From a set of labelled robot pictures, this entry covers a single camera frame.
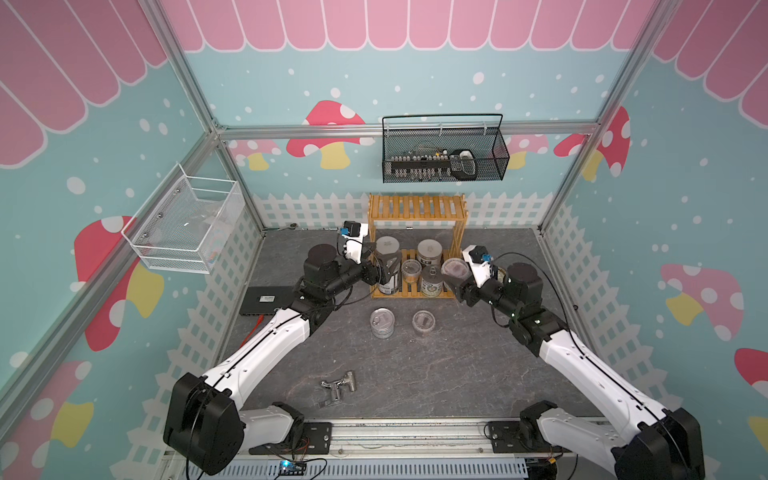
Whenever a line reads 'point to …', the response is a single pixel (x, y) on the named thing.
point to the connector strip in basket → (421, 167)
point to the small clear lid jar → (411, 270)
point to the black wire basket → (448, 147)
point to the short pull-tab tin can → (432, 281)
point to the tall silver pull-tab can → (391, 287)
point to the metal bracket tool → (348, 378)
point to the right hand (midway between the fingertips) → (455, 267)
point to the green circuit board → (291, 467)
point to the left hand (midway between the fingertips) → (389, 254)
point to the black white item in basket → (463, 165)
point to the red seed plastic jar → (423, 322)
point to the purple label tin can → (382, 323)
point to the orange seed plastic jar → (457, 268)
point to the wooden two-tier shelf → (415, 244)
